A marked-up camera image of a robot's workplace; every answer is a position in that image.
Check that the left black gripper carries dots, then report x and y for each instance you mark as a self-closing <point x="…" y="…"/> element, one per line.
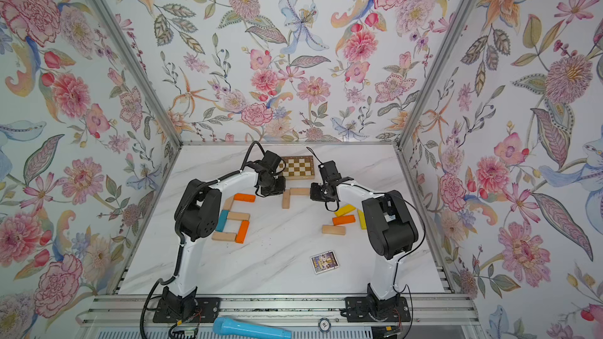
<point x="279" y="189"/>

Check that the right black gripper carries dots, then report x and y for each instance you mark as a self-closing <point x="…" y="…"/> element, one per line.
<point x="314" y="192"/>

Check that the natural block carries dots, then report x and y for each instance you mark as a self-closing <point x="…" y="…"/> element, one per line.
<point x="228" y="204"/>
<point x="236" y="216"/>
<point x="300" y="191"/>
<point x="333" y="230"/>
<point x="224" y="236"/>
<point x="286" y="200"/>

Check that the orange block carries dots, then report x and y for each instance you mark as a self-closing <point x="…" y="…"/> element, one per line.
<point x="242" y="233"/>
<point x="245" y="197"/>
<point x="343" y="220"/>

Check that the orange block front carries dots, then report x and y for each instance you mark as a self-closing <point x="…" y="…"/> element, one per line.
<point x="242" y="233"/>

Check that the teal wooden block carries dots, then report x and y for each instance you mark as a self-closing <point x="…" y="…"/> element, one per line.
<point x="223" y="217"/>

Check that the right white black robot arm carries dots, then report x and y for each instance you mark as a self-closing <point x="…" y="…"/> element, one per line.
<point x="392" y="234"/>

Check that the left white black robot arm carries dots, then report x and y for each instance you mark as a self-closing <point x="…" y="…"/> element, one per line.
<point x="199" y="210"/>

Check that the wooden chessboard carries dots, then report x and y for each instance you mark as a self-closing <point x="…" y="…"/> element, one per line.
<point x="299" y="167"/>

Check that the yellow block upper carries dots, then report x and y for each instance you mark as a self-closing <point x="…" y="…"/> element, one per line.
<point x="342" y="211"/>

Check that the yellow-green block right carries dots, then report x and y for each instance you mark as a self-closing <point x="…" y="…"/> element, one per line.
<point x="362" y="219"/>

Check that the playing card box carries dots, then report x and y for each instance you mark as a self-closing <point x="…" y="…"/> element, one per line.
<point x="324" y="262"/>

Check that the small round gauge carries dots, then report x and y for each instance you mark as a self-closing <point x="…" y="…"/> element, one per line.
<point x="324" y="325"/>

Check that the blue microphone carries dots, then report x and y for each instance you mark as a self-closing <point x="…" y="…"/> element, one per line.
<point x="227" y="326"/>

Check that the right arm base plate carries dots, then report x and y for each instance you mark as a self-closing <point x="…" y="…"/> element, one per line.
<point x="367" y="310"/>

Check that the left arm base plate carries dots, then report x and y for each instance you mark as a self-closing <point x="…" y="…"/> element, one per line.
<point x="200" y="310"/>

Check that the aluminium front rail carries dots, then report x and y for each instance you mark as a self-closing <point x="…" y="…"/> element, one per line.
<point x="427" y="309"/>

